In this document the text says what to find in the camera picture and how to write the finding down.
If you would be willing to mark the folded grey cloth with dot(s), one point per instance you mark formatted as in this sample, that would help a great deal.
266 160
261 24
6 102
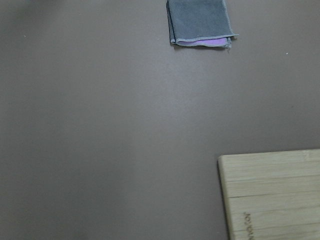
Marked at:
199 23

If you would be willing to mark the bamboo cutting board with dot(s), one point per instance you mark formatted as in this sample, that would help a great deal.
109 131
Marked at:
272 195

